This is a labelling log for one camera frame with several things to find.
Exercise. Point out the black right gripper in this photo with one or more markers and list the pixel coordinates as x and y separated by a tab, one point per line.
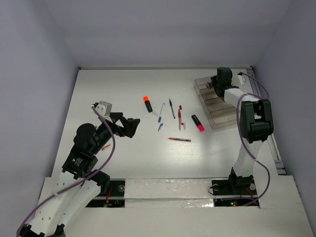
216	81

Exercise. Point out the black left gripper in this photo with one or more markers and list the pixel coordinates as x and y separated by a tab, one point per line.
130	124

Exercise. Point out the orange black highlighter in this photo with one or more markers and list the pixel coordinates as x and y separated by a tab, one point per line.
147	104

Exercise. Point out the white pen blue cap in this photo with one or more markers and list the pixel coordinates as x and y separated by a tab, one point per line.
160	113

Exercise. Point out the white pen red cap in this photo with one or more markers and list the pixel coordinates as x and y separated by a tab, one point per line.
182	122

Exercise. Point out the dark blue ballpoint pen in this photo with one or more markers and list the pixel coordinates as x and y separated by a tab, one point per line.
172	110

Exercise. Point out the pink black highlighter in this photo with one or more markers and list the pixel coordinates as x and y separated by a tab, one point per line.
197	123

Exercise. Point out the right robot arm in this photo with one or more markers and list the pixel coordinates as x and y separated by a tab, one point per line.
242	172

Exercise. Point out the clear plastic organizer tray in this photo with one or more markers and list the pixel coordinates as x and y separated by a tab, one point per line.
219	113

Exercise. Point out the red ballpoint pen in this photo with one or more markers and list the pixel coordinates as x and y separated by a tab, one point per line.
179	120

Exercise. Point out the red gel pen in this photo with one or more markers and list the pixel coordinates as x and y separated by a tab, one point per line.
179	139

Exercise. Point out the white foam front board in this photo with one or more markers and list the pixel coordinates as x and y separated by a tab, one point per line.
175	208

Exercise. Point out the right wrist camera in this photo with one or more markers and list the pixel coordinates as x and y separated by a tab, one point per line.
241	78

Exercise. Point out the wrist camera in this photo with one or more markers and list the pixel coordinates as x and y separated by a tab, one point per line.
103	108
241	78

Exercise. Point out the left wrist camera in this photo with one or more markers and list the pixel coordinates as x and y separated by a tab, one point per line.
103	108

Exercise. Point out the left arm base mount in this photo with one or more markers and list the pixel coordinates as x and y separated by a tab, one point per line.
112	198

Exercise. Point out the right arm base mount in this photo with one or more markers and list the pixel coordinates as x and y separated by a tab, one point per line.
225	196

